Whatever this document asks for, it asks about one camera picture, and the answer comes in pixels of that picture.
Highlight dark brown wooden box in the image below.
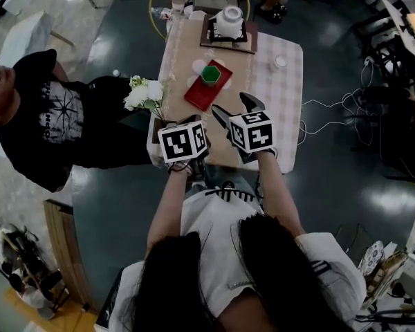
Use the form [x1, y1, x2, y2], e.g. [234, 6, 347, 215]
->
[151, 118, 177, 145]

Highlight white flower-shaped coaster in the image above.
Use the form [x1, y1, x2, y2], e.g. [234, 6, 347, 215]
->
[187, 59, 233, 89]

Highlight white draped furniture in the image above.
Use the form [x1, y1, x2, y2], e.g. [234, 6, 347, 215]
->
[0, 10, 56, 65]

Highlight table with checked tablecloth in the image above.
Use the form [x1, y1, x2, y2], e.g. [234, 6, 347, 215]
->
[147, 19, 304, 174]

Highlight brown wooden board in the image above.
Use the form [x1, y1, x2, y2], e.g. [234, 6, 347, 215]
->
[199, 14, 259, 55]

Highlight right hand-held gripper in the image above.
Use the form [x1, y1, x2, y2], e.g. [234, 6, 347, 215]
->
[211, 92, 278, 165]

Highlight wooden slat bench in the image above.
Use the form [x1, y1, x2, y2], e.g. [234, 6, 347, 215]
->
[43, 199, 98, 313]

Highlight gold hoop frame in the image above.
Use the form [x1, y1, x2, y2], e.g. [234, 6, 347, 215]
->
[148, 0, 252, 41]

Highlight person's right forearm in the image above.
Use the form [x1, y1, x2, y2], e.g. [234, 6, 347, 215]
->
[255, 152, 305, 237]

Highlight box with round pads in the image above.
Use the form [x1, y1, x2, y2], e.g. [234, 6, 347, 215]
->
[192, 0, 239, 12]

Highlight person's jeans legs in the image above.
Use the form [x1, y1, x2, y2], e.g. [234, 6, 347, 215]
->
[193, 164, 260, 200]

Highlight white cable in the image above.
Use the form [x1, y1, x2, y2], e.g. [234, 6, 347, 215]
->
[297, 88, 374, 147]

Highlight black wire chair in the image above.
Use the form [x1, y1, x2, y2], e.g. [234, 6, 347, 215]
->
[335, 223, 378, 266]

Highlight white flower bouquet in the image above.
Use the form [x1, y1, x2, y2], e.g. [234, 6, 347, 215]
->
[123, 75, 167, 117]

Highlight white ceramic jar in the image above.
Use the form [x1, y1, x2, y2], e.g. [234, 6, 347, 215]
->
[215, 6, 245, 39]

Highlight black metal frame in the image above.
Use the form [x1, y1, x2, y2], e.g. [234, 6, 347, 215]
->
[96, 268, 125, 328]

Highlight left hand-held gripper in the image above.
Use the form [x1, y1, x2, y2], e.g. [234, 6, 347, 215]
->
[157, 114, 212, 179]

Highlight clear plastic water bottle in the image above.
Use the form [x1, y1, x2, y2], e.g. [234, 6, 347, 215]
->
[151, 7, 174, 20]

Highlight person's left forearm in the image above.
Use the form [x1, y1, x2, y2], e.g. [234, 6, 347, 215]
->
[145, 169, 192, 255]

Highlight floral round cushion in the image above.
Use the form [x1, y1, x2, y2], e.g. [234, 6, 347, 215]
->
[358, 240, 385, 276]

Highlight black wire jar stand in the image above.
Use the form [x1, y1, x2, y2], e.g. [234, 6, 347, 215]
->
[208, 15, 249, 44]

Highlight green cup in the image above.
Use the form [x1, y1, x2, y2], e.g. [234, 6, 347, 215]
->
[199, 65, 222, 86]

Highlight red tray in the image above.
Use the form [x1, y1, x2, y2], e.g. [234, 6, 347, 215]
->
[183, 59, 233, 112]

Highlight person's white shirt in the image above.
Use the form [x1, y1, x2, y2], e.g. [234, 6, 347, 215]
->
[109, 188, 367, 332]

